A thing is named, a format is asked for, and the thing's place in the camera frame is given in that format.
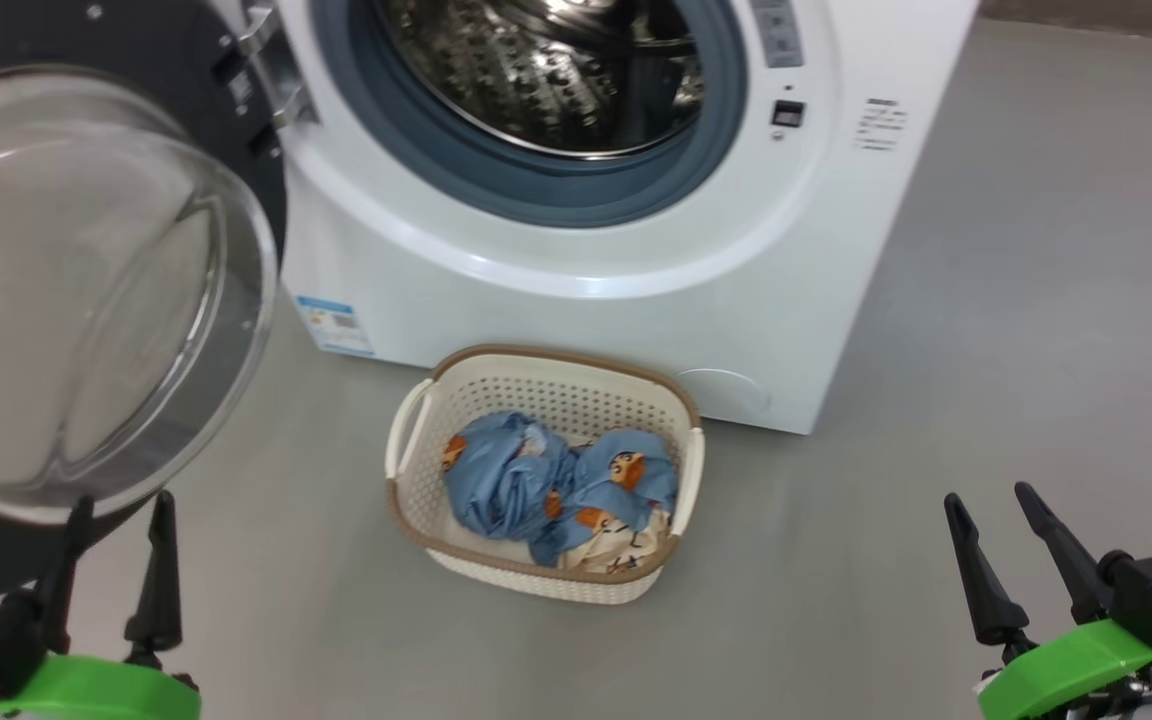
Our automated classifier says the blue garment with orange print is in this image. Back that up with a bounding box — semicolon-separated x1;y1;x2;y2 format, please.
441;411;679;568

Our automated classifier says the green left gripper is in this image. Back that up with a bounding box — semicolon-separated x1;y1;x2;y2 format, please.
0;489;203;720

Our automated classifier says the cream perforated laundry basket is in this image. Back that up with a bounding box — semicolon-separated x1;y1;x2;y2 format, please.
384;345;706;606

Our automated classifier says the white front-load washing machine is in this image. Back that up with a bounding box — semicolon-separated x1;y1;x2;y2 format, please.
276;0;982;436

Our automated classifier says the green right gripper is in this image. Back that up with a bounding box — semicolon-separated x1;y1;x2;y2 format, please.
942;481;1152;720

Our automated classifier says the steel washing machine drum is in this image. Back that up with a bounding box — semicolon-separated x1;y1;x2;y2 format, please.
376;0;707;159

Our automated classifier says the metal door hinge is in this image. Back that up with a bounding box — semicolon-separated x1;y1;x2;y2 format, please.
234;4;319;131

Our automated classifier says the blue energy label sticker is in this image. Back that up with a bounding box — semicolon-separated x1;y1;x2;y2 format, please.
295;295;376;358

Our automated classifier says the round white filter cover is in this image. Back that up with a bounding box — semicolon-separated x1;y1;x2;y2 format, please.
674;368;772;420

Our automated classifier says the black round glass washer door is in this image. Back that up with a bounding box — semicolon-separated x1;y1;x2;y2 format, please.
0;0;289;613

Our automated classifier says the grey warning label sticker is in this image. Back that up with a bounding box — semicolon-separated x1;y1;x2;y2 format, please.
748;0;805;69

